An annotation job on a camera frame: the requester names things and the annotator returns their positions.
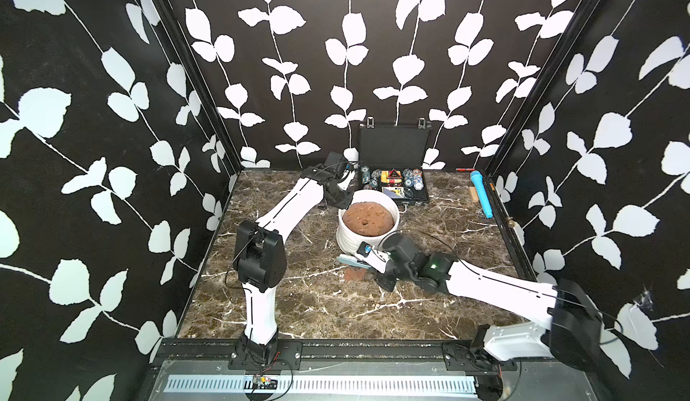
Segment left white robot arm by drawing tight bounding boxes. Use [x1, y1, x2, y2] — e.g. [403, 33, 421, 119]
[232, 152, 354, 355]

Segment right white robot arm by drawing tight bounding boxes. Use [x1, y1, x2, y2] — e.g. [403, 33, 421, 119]
[355, 233, 604, 372]

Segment brown clay soil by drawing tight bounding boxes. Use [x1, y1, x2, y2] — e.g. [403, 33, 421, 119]
[342, 202, 395, 237]

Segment white ceramic flower pot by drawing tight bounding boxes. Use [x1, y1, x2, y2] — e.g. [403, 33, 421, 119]
[336, 190, 401, 255]

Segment white perforated strip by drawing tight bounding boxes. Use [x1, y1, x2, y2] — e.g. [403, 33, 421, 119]
[164, 375, 477, 397]

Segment black poker chip case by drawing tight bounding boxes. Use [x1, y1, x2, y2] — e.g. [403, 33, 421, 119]
[358, 116, 431, 205]

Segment wooden handle piece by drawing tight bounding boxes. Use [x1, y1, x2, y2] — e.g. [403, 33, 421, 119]
[469, 186, 479, 203]

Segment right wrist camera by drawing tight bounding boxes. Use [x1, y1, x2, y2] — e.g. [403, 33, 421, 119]
[356, 242, 376, 260]

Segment playing card deck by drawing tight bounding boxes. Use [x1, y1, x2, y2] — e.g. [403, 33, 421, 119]
[381, 186, 407, 200]

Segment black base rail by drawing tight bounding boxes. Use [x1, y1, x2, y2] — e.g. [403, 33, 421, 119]
[229, 339, 518, 375]

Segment small circuit board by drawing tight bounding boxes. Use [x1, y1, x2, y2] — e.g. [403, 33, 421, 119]
[249, 376, 279, 391]

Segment blue cylindrical tool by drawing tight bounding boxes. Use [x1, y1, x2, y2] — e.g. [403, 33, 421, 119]
[470, 170, 493, 219]

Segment fallen mud piece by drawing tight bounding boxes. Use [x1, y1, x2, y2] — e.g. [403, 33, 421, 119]
[343, 267, 368, 282]

